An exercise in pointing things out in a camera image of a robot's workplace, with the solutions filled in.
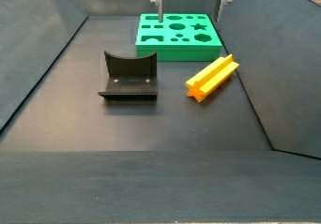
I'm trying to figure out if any black curved fixture stand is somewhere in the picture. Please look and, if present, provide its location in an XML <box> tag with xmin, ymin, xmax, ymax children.
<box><xmin>98</xmin><ymin>52</ymin><xmax>158</xmax><ymax>98</ymax></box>

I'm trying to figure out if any yellow star prism object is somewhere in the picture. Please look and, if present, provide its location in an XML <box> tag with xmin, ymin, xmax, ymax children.
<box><xmin>186</xmin><ymin>54</ymin><xmax>240</xmax><ymax>102</ymax></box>

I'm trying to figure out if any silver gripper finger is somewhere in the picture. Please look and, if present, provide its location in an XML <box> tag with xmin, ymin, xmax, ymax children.
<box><xmin>216</xmin><ymin>0</ymin><xmax>236</xmax><ymax>23</ymax></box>
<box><xmin>148</xmin><ymin>0</ymin><xmax>165</xmax><ymax>23</ymax></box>

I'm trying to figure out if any green shape insertion block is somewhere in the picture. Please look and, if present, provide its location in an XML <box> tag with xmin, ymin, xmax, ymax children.
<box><xmin>136</xmin><ymin>13</ymin><xmax>223</xmax><ymax>61</ymax></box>

